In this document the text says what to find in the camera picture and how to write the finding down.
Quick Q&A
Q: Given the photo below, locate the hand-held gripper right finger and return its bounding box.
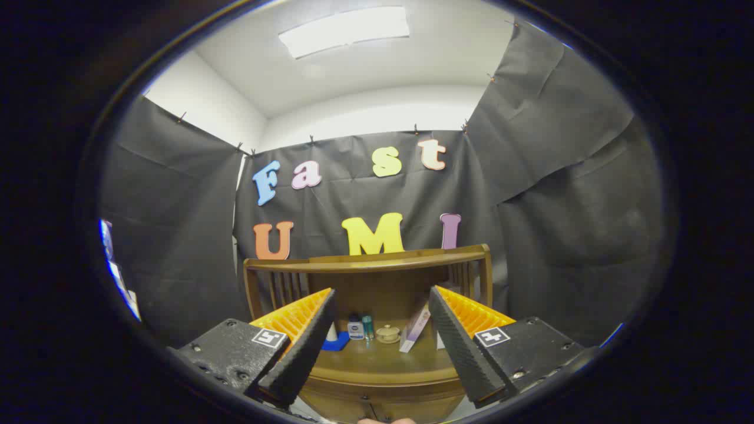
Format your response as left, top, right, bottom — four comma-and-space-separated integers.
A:
428, 286, 585, 408

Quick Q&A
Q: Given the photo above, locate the wooden cabinet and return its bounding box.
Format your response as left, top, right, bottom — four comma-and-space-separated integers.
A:
243, 244, 494, 424

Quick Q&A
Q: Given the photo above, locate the ceiling light panel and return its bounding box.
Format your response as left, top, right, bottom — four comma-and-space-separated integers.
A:
279, 6, 411, 59

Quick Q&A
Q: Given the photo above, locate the wooden countertop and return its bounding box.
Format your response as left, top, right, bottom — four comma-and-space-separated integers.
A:
311, 330, 466, 385

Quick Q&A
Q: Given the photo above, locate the purple book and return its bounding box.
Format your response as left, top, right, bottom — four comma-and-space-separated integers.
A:
399, 302, 432, 353

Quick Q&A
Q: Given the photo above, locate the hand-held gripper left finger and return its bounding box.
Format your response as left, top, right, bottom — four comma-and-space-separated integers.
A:
168, 288, 338, 407

